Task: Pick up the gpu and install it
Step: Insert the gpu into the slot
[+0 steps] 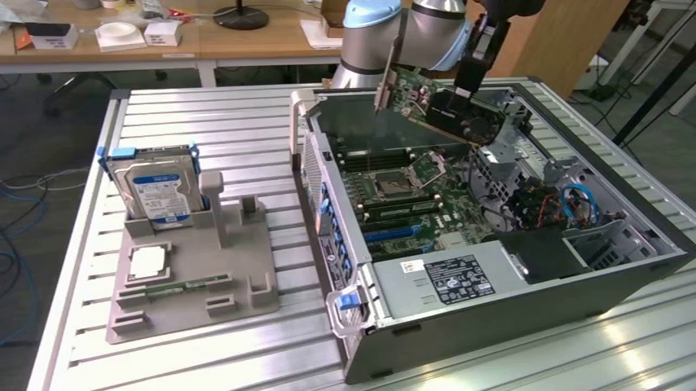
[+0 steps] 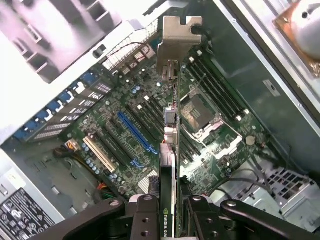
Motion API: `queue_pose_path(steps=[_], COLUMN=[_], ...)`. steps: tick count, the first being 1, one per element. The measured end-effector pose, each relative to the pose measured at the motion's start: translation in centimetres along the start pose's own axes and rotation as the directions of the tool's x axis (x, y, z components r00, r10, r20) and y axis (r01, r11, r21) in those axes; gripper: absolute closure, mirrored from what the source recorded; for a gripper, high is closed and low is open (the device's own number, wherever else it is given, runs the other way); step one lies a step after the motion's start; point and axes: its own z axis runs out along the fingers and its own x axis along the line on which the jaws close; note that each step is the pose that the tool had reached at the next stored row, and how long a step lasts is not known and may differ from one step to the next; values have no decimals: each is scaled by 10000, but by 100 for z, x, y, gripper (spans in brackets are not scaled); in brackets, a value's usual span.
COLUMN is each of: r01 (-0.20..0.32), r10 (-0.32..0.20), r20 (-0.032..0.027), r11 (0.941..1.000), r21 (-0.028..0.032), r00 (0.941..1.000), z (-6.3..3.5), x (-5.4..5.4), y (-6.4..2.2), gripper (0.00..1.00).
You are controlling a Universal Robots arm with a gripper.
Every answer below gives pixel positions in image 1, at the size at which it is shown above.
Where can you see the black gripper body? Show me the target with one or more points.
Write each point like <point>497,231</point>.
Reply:
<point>513,10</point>

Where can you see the graphics card with black fan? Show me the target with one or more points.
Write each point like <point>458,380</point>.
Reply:
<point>434,110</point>

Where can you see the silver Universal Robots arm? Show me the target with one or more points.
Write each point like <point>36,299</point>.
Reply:
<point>375,40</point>

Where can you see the wooden cabinet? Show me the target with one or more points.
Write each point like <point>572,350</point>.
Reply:
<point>554,53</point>

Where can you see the metal disk bay cage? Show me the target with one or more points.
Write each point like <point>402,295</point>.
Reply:
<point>505,163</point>

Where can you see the metal socket cover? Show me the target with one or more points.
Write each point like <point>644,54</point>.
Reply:
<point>429,167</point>

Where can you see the brown cardboard box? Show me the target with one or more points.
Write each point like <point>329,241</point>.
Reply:
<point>333,12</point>

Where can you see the white flat box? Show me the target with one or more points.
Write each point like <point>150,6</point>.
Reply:
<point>321,36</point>

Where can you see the CPU socket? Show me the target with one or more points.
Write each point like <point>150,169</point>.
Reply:
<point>394,185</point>

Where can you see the green motherboard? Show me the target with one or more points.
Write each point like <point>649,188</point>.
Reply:
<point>462,220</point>

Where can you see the silver chipset heatsink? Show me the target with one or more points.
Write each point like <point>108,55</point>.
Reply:
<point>451,240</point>

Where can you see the blue expansion slot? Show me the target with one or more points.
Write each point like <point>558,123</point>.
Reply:
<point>394,235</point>

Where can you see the wooden desk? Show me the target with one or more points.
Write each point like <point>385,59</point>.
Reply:
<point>244,40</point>

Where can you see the black round lamp base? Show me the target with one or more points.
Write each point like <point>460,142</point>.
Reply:
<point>242,19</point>

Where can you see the white paper label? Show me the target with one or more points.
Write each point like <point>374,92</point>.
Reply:
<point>176,55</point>

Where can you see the grey power supply unit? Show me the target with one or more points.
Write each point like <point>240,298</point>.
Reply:
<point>397,293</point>

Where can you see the small white labelled box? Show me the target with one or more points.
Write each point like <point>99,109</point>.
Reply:
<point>162,34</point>

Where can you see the blue case release latch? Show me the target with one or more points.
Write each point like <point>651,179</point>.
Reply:
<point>349,303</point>

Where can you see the black open PC case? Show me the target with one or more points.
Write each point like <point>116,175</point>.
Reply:
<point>489,326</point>

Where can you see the hard disk in blue caddy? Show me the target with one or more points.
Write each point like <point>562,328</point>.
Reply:
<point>158,191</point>

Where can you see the white box with round insert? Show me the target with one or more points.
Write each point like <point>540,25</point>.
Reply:
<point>119,38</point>

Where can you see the silver CPU chip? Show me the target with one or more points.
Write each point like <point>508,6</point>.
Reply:
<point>147,262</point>

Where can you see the grey plastic parts rack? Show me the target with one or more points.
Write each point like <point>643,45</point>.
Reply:
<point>179,293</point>

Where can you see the white box with black lid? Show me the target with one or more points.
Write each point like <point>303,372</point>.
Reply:
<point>51,38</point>

